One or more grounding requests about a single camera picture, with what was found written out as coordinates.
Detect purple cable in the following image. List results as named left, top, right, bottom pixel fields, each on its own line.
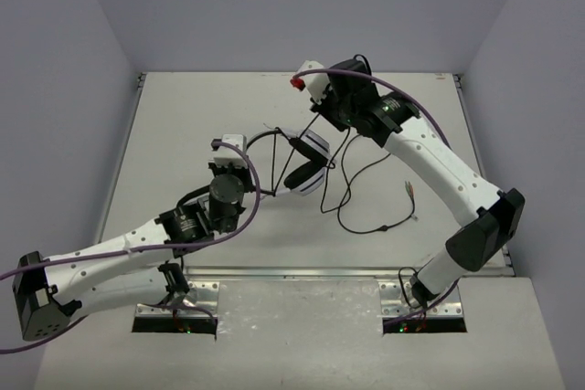
left=295, top=68, right=452, bottom=144
left=0, top=143, right=261, bottom=354

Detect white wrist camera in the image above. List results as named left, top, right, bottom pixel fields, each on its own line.
left=212, top=134, right=248, bottom=169
left=290, top=60, right=329, bottom=105

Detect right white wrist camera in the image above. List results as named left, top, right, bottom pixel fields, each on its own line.
left=290, top=60, right=329, bottom=105

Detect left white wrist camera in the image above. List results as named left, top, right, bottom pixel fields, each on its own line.
left=212, top=134, right=248, bottom=169

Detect metal mounting bracket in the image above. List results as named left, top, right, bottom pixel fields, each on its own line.
left=378, top=279, right=463, bottom=319
left=135, top=280, right=220, bottom=319

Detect white black headphones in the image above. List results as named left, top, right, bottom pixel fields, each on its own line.
left=241, top=129, right=333, bottom=197

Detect right metal mounting bracket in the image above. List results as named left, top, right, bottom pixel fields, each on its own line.
left=378, top=279, right=463, bottom=319

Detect left metal mounting bracket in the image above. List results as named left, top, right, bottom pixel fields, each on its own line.
left=135, top=280, right=220, bottom=319

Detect black headphone cable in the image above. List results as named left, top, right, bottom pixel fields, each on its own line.
left=262, top=115, right=420, bottom=234

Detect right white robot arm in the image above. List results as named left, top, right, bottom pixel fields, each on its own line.
left=291, top=58, right=526, bottom=307

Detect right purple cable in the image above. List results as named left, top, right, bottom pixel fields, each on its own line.
left=295, top=68, right=452, bottom=144

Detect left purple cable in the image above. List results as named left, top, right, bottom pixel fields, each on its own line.
left=0, top=143, right=261, bottom=354

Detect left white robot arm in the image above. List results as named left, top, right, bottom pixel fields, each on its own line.
left=12, top=160, right=261, bottom=348

